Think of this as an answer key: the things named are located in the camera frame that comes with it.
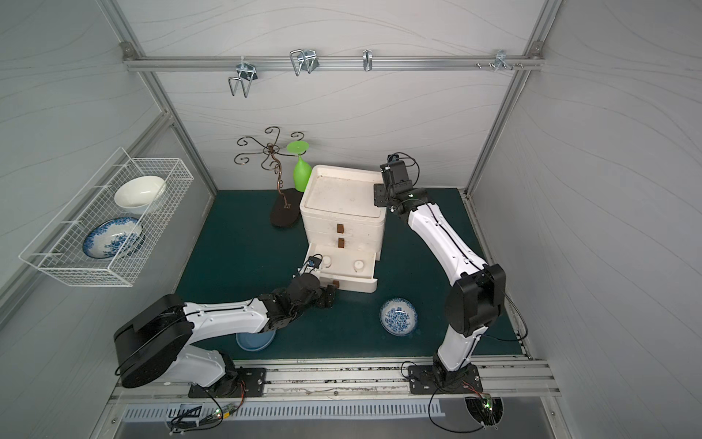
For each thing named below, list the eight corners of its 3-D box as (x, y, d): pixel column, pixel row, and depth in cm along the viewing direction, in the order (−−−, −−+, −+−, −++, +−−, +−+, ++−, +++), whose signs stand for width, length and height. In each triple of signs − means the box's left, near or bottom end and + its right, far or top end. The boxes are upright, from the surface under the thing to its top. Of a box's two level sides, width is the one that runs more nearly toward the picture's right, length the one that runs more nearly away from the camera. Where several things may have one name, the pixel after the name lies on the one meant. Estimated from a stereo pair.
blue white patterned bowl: (380, 336, 83) (381, 331, 80) (378, 302, 90) (379, 297, 86) (417, 336, 83) (419, 332, 80) (412, 302, 90) (414, 297, 86)
